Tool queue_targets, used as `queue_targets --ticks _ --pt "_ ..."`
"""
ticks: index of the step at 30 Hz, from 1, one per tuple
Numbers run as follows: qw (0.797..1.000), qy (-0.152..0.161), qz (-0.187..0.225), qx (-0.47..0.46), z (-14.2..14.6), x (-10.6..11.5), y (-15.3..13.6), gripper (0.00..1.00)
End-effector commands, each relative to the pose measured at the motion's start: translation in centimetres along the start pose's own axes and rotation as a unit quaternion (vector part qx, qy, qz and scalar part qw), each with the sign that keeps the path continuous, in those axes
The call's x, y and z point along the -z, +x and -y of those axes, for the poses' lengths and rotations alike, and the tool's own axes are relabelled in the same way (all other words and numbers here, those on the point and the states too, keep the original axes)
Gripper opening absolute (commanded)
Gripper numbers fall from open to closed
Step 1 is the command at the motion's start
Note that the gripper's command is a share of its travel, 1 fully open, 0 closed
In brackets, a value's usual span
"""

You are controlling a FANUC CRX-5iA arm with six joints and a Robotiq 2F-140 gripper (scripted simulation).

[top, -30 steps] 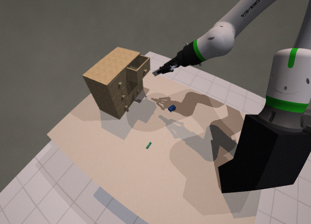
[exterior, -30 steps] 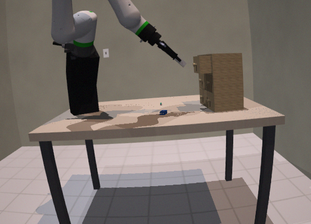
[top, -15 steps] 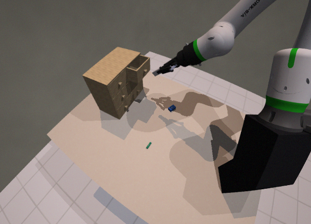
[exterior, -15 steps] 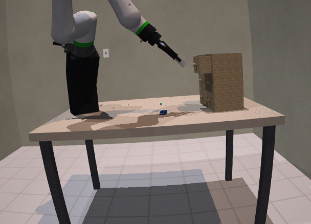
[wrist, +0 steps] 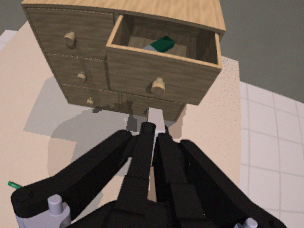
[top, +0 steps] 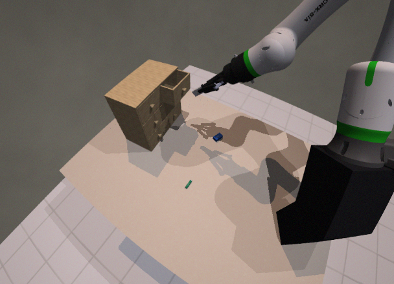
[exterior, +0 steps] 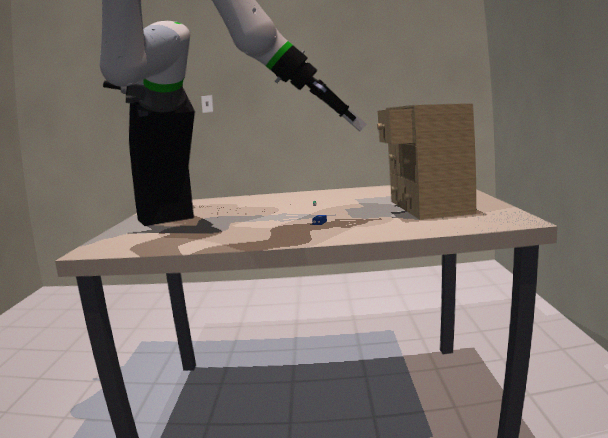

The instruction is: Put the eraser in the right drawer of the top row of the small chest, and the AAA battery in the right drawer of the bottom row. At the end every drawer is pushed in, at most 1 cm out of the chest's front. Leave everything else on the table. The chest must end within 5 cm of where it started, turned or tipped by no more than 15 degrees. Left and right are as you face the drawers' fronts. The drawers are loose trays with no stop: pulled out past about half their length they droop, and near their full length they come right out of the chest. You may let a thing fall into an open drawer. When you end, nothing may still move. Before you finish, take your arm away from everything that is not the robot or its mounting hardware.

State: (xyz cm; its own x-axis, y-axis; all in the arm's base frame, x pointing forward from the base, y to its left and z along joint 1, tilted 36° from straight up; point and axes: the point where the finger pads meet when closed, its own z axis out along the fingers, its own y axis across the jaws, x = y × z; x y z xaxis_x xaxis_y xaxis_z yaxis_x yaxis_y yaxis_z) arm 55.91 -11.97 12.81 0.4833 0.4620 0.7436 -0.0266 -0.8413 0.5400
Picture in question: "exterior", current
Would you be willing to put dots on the small brown wooden chest of drawers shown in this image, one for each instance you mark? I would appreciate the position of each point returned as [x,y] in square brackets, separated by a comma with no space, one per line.
[446,162]

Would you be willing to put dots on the brown wooden drawer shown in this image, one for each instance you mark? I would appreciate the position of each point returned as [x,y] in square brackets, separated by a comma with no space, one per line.
[409,160]
[411,202]
[396,160]
[397,193]
[397,126]

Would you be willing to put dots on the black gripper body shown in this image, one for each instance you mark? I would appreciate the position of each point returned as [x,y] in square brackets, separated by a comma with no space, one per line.
[305,75]

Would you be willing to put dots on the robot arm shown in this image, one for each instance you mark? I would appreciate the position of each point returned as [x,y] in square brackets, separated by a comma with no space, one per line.
[127,56]

